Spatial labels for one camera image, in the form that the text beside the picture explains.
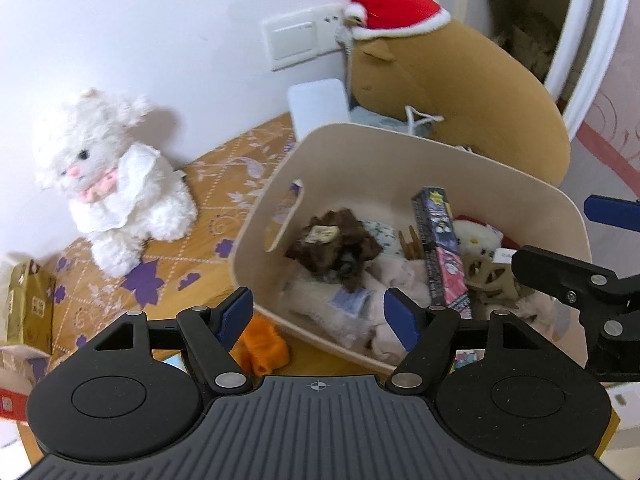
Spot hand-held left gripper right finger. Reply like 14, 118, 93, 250
382, 287, 551, 391

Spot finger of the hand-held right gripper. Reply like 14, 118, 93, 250
511, 244, 640, 382
584, 194, 640, 233

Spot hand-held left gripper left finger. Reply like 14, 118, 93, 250
82, 287, 255, 396

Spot tan hair claw clip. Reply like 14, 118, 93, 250
397, 225, 426, 263

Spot taupe hair claw clip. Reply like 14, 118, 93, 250
462, 250, 526, 306

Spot purple starry box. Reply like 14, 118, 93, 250
411, 187, 473, 318

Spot white cat plush toy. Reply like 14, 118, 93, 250
452, 214, 518, 261

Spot dark brown plush toy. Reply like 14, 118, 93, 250
285, 207, 383, 293

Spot beige plastic bin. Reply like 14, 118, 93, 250
231, 122, 590, 376

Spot orange plush toy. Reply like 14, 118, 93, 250
235, 316, 291, 376

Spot white blue patterned pouch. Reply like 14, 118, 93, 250
362, 219, 403, 256

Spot white fluffy plush toy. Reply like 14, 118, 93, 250
31, 87, 198, 278

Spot white shelf cabinet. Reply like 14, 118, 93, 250
430, 0, 640, 136

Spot brown plush with red hat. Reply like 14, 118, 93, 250
342, 0, 572, 186

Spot cardboard box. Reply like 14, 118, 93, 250
492, 10, 561, 76

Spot pale blue cloth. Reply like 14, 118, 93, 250
350, 107, 436, 138

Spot gold tissue box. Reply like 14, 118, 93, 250
0, 259, 57, 361

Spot white rectangular device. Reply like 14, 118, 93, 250
288, 79, 350, 142

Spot red white carton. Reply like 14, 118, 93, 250
0, 385, 31, 423

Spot white string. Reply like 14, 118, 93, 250
402, 105, 446, 136

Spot grey power cable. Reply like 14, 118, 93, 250
334, 15, 357, 108

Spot white wall socket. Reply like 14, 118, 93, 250
260, 2, 351, 72

